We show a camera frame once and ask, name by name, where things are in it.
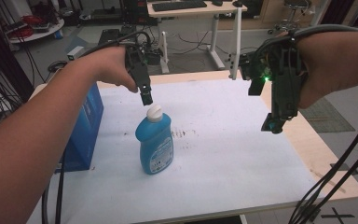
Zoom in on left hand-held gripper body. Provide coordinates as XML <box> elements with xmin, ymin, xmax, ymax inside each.
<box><xmin>124</xmin><ymin>45</ymin><xmax>153</xmax><ymax>90</ymax></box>

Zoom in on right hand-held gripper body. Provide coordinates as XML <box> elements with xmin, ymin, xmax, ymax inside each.
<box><xmin>238</xmin><ymin>28</ymin><xmax>310</xmax><ymax>125</ymax></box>

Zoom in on blue detergent bottle white cap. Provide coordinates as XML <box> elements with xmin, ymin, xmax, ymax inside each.
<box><xmin>134</xmin><ymin>103</ymin><xmax>175</xmax><ymax>175</ymax></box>

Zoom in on person's left hand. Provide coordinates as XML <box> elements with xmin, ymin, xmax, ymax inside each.
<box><xmin>79</xmin><ymin>46</ymin><xmax>140</xmax><ymax>94</ymax></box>

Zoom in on person's right hand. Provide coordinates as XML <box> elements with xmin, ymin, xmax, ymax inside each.
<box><xmin>295</xmin><ymin>31</ymin><xmax>358</xmax><ymax>110</ymax></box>

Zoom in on black floor case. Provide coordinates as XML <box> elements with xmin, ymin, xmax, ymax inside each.
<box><xmin>97</xmin><ymin>28</ymin><xmax>123</xmax><ymax>47</ymax></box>

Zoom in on grey floor mat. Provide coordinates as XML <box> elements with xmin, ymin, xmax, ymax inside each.
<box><xmin>299</xmin><ymin>97</ymin><xmax>357</xmax><ymax>134</ymax></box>

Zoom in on wooden table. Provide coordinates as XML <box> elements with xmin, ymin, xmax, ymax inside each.
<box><xmin>27</xmin><ymin>69</ymin><xmax>358</xmax><ymax>224</ymax></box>

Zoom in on white table mat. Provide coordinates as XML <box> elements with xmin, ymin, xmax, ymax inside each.
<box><xmin>27</xmin><ymin>78</ymin><xmax>324</xmax><ymax>224</ymax></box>

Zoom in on small white box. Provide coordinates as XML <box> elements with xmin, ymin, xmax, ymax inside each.
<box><xmin>66</xmin><ymin>45</ymin><xmax>85</xmax><ymax>62</ymax></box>

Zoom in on office chair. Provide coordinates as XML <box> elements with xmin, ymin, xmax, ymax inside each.
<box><xmin>267</xmin><ymin>0</ymin><xmax>313</xmax><ymax>35</ymax></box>

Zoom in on blue cardboard box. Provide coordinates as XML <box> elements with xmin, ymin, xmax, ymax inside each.
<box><xmin>55</xmin><ymin>82</ymin><xmax>104</xmax><ymax>173</ymax></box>

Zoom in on black keyboard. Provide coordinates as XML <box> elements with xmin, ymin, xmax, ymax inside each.
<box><xmin>151</xmin><ymin>0</ymin><xmax>208</xmax><ymax>13</ymax></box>

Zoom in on white standing desk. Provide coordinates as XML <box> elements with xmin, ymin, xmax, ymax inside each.
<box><xmin>146</xmin><ymin>0</ymin><xmax>249</xmax><ymax>80</ymax></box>

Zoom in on round white table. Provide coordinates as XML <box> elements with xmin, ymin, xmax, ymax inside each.
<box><xmin>7</xmin><ymin>17</ymin><xmax>66</xmax><ymax>45</ymax></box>

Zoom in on black equipment rack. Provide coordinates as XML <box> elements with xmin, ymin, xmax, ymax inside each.
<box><xmin>0</xmin><ymin>0</ymin><xmax>35</xmax><ymax>105</ymax></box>

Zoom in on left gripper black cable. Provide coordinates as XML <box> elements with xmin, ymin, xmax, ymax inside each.
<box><xmin>79</xmin><ymin>30</ymin><xmax>153</xmax><ymax>59</ymax></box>

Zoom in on right gripper grey cable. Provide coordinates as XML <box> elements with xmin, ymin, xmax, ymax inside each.
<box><xmin>287</xmin><ymin>23</ymin><xmax>358</xmax><ymax>43</ymax></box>

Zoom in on black hanging cable bundle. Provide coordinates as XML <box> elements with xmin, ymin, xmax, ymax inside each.
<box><xmin>288</xmin><ymin>99</ymin><xmax>358</xmax><ymax>224</ymax></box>

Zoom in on red cable coil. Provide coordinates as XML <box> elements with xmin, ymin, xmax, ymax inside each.
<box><xmin>9</xmin><ymin>14</ymin><xmax>45</xmax><ymax>39</ymax></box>

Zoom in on black cables beside box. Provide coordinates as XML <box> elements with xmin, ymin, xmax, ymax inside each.
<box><xmin>41</xmin><ymin>148</ymin><xmax>67</xmax><ymax>224</ymax></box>

